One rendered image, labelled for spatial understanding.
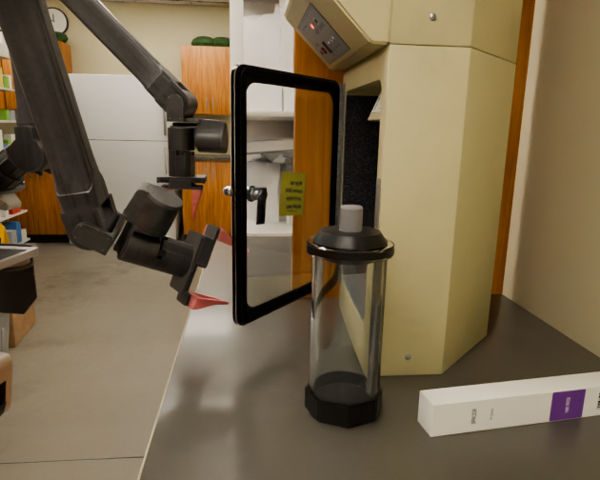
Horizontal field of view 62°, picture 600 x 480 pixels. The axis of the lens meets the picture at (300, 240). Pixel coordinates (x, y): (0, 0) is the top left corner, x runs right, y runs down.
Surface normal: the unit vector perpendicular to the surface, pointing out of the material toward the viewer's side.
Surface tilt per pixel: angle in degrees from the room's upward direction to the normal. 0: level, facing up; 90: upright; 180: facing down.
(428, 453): 0
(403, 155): 90
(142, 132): 90
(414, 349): 90
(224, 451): 0
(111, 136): 90
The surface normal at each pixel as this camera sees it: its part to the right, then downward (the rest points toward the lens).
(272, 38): -0.06, 0.08
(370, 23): 0.11, 0.22
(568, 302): -0.99, 0.00
